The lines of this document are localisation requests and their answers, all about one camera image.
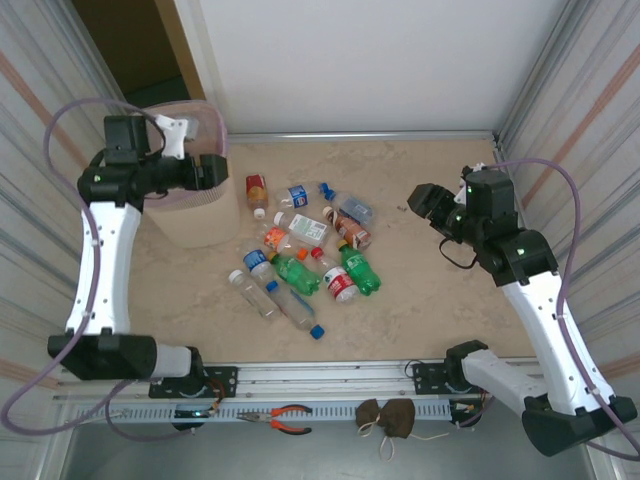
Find orange label bottle orange cap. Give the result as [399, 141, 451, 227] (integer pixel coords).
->
[253, 222, 309, 261]

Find clear plastic bottle white cap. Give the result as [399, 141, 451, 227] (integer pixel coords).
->
[228, 269, 281, 320]

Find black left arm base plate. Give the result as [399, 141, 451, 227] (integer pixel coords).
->
[148, 366, 239, 400]

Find white slotted cable duct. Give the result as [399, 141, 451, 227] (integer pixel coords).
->
[67, 399, 484, 426]

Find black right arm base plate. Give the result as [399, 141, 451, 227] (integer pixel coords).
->
[410, 362, 451, 396]

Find crushed clear bottle blue cap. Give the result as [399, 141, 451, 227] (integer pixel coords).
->
[325, 188, 377, 227]

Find red orange label tea bottle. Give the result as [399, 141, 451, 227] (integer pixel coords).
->
[244, 173, 270, 220]

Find aluminium mounting rail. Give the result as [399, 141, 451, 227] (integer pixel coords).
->
[52, 358, 591, 401]

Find brown wooden door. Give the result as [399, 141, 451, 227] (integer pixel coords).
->
[69, 0, 207, 101]

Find red label bottle red cap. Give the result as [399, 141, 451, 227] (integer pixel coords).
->
[310, 246, 361, 305]

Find pink plastic waste basket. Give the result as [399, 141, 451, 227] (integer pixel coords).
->
[144, 98, 230, 209]

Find orange handled pliers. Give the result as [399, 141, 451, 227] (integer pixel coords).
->
[236, 403, 314, 435]

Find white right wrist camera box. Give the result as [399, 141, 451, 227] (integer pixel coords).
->
[457, 161, 489, 206]

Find brown cloth pouch with string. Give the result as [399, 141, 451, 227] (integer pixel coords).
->
[354, 398, 450, 462]

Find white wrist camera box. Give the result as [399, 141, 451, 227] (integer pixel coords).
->
[153, 113, 200, 160]
[457, 161, 489, 206]

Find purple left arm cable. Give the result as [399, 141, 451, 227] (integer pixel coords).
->
[0, 98, 196, 442]

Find clear plastic bottle blue cap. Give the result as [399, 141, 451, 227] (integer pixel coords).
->
[264, 280, 317, 331]

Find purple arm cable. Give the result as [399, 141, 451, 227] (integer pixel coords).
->
[0, 98, 196, 442]
[487, 158, 640, 460]

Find thin black cable loop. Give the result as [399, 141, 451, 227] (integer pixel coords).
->
[439, 237, 479, 270]

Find green plastic bottle yellow cap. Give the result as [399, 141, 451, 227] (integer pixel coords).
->
[267, 251, 321, 299]
[335, 239, 382, 297]

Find aluminium table edge strip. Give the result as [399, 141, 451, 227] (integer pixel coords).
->
[227, 130, 497, 145]

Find white green label clear bottle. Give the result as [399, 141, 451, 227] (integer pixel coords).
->
[273, 211, 331, 247]

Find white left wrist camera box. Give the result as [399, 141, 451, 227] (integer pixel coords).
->
[153, 113, 200, 160]

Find Pepsi label bottle blue cap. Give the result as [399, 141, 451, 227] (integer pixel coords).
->
[276, 181, 332, 211]

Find cream ribbed waste bin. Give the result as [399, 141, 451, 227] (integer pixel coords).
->
[144, 177, 241, 250]

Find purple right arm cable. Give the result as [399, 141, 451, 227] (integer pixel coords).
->
[487, 158, 640, 460]

